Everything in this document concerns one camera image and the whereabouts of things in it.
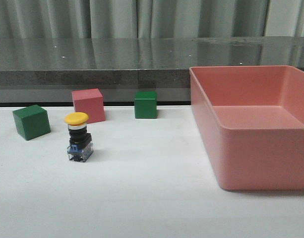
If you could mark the yellow push button switch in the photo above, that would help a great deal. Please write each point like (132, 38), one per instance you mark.
(80, 142)

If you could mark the green cube middle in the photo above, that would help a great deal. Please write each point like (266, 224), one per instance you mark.
(145, 105)

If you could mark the green cube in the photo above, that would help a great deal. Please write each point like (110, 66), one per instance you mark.
(31, 122)
(145, 105)

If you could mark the pink cube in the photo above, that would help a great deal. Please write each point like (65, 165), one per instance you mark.
(89, 101)

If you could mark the pink plastic bin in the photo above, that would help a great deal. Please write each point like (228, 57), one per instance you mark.
(251, 121)

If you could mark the green cube left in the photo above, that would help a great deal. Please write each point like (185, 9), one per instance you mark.
(31, 122)

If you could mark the grey stone counter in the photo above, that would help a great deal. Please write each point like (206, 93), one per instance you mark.
(46, 71)

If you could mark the grey curtain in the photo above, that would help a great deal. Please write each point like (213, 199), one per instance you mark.
(132, 19)

